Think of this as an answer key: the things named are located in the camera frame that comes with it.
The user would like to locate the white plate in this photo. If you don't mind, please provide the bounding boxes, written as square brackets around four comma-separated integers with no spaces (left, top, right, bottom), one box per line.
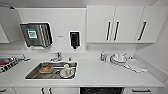
[59,68,76,79]

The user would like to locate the steel paper towel dispenser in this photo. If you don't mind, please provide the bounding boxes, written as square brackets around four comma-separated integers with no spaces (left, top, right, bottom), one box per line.
[19,21,54,50]

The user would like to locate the chrome sink faucet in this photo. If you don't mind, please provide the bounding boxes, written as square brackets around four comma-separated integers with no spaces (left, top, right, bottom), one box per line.
[49,51,63,64]

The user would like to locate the white cup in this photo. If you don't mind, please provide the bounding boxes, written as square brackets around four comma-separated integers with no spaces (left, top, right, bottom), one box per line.
[63,63,72,75]

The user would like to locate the stack of white dishes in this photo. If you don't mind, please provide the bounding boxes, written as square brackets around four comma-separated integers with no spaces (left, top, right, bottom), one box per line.
[109,52,129,66]

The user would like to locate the black soap dispenser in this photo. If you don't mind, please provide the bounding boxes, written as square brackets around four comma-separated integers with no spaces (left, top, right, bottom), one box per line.
[68,30,81,50]

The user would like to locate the orange bowl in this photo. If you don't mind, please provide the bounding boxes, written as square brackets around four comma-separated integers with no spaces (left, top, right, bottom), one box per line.
[39,64,54,75]

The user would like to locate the steel kitchen sink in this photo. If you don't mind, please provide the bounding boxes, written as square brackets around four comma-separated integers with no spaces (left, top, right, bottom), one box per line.
[24,61,79,81]

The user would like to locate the red kitchen item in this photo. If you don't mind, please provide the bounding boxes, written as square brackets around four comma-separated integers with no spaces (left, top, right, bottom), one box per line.
[0,59,8,67]

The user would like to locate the white dish cloth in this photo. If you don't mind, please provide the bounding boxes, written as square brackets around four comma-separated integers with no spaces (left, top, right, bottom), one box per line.
[124,58,149,74]

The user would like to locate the wire dish rack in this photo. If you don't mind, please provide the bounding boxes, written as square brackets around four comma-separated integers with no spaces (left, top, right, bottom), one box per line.
[0,54,30,74]

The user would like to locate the white wall cabinet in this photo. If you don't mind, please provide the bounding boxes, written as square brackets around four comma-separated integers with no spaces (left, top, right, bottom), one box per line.
[0,5,24,44]
[85,4,168,44]

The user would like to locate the stainless steel dishwasher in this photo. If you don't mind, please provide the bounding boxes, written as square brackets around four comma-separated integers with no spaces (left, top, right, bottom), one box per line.
[79,87,125,94]

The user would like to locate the blue dish soap bottle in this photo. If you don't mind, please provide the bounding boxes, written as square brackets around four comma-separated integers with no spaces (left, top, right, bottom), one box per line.
[99,50,107,63]

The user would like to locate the white base cabinet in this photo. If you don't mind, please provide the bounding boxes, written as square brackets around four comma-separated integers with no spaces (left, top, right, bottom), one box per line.
[0,85,168,94]

